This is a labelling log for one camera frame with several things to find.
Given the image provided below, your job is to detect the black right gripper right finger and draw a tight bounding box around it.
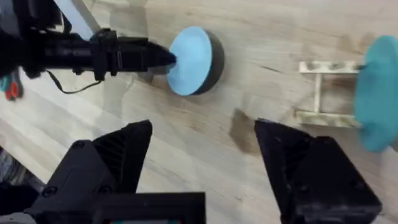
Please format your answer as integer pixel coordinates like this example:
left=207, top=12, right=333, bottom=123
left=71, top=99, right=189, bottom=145
left=254, top=118, right=383, bottom=224

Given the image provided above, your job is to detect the light blue plate dark underside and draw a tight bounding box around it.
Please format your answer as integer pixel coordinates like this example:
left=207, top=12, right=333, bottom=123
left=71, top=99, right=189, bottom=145
left=165, top=26, right=225, bottom=96

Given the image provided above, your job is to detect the small pale peg rack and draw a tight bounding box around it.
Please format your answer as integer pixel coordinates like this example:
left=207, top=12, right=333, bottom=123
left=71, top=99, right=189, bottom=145
left=294, top=60, right=365, bottom=129

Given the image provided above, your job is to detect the teal plate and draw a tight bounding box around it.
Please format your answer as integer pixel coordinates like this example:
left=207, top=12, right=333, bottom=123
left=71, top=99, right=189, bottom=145
left=353, top=34, right=398, bottom=153

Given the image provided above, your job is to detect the thin black cable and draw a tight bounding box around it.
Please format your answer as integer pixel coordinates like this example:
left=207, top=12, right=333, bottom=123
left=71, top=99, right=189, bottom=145
left=45, top=69, right=104, bottom=95

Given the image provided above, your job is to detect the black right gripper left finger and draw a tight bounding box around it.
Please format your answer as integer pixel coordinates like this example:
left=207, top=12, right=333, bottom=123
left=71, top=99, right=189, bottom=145
left=24, top=119, right=154, bottom=216

